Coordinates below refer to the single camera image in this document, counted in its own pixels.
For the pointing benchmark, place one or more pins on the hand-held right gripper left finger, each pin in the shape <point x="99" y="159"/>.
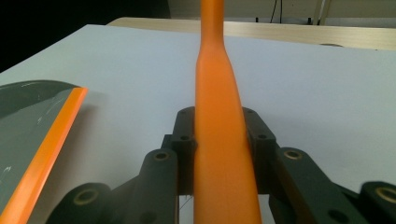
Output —
<point x="185" y="149"/>

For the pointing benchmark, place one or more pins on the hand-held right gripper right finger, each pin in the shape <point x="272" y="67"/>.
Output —
<point x="260" y="146"/>

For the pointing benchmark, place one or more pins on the orange brush with grey bristles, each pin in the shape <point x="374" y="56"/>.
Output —
<point x="221" y="140"/>

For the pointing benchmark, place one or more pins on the grey dustpan with orange edge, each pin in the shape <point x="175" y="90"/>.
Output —
<point x="21" y="130"/>

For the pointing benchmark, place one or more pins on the white table sheet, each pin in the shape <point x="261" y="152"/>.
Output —
<point x="311" y="93"/>

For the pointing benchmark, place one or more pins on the wooden table edge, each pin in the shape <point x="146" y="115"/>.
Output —
<point x="295" y="34"/>

